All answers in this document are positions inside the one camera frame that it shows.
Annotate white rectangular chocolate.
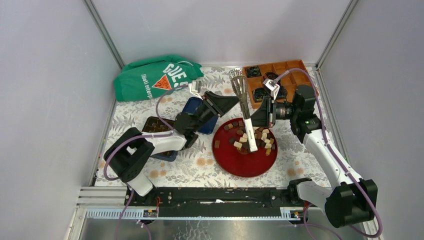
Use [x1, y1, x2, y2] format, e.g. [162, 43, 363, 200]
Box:
[233, 141, 243, 150]

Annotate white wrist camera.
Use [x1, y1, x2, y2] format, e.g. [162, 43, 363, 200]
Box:
[188, 80, 202, 99]
[262, 78, 280, 100]

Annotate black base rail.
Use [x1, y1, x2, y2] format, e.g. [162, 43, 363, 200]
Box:
[124, 187, 304, 218]

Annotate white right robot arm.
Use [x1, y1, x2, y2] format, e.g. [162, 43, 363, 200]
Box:
[251, 85, 378, 228]

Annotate silver metal tongs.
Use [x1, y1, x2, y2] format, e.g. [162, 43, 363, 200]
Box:
[228, 68, 258, 152]

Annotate blue chocolate box with tray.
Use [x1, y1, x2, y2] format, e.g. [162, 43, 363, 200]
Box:
[141, 116, 181, 163]

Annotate orange wooden divider tray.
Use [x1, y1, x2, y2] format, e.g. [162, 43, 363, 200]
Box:
[242, 59, 319, 110]

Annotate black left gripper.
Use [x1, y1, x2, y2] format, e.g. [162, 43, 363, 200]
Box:
[190, 91, 239, 133]

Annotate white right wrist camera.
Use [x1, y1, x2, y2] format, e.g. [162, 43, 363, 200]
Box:
[262, 78, 280, 100]

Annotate red round plate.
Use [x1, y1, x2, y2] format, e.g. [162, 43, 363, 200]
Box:
[212, 118, 278, 178]

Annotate blue box lid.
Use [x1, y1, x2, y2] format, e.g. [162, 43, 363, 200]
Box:
[181, 97, 220, 135]

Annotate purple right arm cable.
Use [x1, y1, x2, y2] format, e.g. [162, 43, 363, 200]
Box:
[273, 67, 384, 240]

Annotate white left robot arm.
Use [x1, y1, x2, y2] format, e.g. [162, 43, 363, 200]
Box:
[103, 91, 239, 206]

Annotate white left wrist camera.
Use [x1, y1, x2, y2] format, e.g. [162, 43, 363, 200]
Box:
[188, 80, 202, 99]

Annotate green printed bag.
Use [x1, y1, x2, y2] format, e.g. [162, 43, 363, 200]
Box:
[113, 54, 204, 102]

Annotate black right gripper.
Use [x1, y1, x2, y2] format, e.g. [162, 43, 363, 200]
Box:
[243, 96, 299, 129]

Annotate floral tablecloth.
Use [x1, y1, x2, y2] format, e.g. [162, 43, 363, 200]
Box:
[94, 66, 334, 188]

